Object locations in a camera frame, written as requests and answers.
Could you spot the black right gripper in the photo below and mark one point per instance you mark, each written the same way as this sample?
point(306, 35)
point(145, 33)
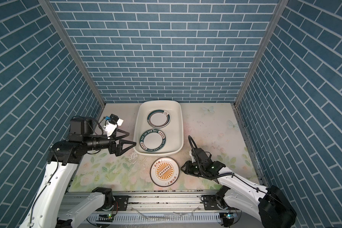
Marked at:
point(187, 168)

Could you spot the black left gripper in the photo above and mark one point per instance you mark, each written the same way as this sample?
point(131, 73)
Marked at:
point(117, 149)

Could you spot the green rim plate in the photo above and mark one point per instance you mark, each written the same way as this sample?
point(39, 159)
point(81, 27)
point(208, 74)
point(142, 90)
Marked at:
point(159, 118)
point(152, 140)

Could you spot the orange sunburst plate front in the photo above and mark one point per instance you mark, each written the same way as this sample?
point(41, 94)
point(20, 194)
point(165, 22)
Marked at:
point(164, 172)

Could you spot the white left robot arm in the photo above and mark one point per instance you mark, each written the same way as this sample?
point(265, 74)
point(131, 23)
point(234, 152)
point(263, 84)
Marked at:
point(62, 162)

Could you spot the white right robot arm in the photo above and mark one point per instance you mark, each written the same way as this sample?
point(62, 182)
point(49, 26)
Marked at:
point(267, 204)

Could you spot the white plastic bin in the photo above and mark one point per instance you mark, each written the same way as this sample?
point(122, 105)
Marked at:
point(173, 131)

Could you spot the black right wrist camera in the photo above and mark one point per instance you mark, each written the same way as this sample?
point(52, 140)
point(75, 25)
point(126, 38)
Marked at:
point(200, 155)

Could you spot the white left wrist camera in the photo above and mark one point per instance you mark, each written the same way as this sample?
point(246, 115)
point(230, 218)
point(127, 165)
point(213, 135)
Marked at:
point(111, 124)

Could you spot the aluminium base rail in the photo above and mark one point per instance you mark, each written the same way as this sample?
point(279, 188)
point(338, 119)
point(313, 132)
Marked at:
point(154, 207)

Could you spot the aluminium corner frame left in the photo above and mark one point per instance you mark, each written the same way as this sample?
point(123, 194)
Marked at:
point(54, 19)

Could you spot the aluminium corner frame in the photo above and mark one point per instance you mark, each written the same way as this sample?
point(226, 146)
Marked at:
point(261, 49)
point(54, 19)

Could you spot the aluminium corner frame right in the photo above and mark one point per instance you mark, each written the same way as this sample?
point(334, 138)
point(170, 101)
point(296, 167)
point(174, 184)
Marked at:
point(261, 49)

